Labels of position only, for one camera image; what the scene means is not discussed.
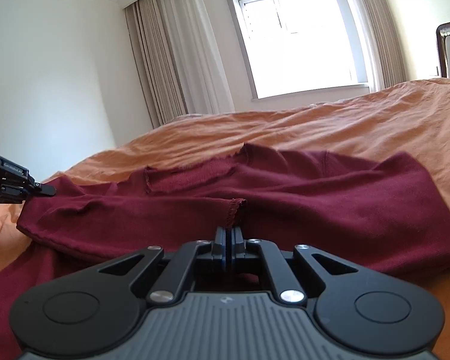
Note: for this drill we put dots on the orange duvet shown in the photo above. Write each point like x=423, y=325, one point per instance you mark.
x=412, y=117

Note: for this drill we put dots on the beige right curtain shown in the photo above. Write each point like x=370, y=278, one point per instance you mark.
x=387, y=61

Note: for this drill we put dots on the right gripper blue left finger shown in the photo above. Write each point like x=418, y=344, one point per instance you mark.
x=219, y=248

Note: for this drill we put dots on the beige curtain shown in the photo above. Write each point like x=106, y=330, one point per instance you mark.
x=180, y=69
x=387, y=61

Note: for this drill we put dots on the beige left curtain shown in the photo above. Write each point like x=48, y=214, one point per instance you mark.
x=180, y=69

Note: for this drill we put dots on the maroon long sleeve shirt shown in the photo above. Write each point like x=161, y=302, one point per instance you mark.
x=388, y=216

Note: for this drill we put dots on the bright window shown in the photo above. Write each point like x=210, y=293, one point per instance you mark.
x=297, y=46

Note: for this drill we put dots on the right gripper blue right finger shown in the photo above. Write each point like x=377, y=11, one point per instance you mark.
x=237, y=248

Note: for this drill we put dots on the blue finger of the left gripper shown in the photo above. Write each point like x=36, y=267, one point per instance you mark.
x=44, y=190

